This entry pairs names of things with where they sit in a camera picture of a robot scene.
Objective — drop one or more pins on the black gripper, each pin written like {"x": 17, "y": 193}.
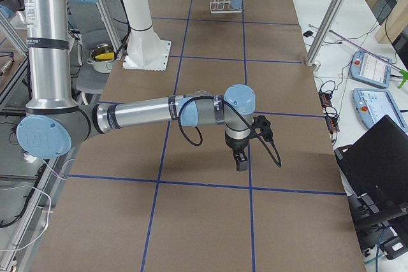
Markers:
{"x": 234, "y": 144}

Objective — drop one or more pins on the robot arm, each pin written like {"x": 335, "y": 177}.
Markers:
{"x": 55, "y": 123}

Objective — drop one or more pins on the black laptop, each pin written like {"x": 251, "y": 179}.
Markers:
{"x": 376, "y": 165}

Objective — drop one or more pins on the teach pendant near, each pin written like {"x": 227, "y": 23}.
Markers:
{"x": 373, "y": 104}

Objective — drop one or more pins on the teach pendant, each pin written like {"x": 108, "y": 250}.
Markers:
{"x": 367, "y": 69}
{"x": 373, "y": 104}

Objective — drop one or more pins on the teach pendant far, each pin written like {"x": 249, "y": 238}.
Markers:
{"x": 367, "y": 69}

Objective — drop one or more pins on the white pot with corn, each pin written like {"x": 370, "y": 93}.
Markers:
{"x": 102, "y": 58}

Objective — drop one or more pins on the reacher grabber tool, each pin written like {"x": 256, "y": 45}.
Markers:
{"x": 378, "y": 57}

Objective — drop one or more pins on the orange black cable hub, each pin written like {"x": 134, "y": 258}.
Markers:
{"x": 330, "y": 113}

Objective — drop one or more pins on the aluminium frame post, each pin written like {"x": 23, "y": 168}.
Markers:
{"x": 322, "y": 32}

